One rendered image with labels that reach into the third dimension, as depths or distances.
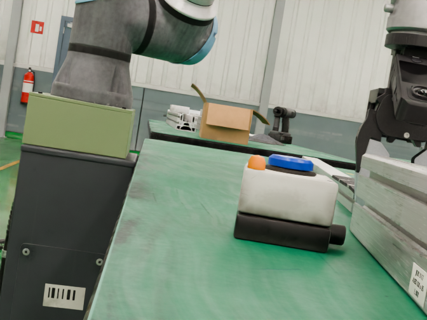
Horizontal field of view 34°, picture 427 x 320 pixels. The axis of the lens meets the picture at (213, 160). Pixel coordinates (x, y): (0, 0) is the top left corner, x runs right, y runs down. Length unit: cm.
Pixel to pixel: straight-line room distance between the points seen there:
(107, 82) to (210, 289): 89
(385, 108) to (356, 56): 1145
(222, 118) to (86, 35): 168
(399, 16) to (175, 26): 60
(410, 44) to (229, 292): 46
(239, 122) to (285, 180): 234
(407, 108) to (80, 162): 68
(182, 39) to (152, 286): 97
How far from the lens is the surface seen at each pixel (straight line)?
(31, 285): 128
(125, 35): 129
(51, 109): 124
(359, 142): 79
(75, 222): 125
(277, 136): 429
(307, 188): 59
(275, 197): 59
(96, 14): 128
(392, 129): 79
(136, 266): 44
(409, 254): 50
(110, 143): 124
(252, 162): 59
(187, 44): 134
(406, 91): 73
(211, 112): 292
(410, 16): 80
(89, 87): 126
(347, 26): 1224
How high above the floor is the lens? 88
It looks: 4 degrees down
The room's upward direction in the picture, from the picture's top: 9 degrees clockwise
